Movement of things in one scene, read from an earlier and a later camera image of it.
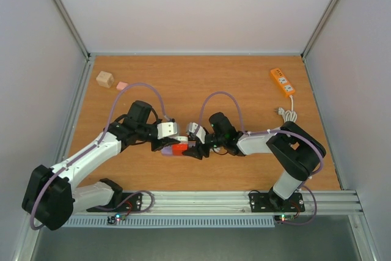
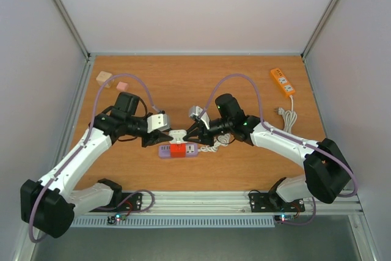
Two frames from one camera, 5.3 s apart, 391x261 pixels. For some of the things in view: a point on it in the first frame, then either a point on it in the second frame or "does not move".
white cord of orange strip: (288, 115) does not move
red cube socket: (178, 148) does not move
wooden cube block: (105, 79) does not move
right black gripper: (196, 152) -> (201, 136)
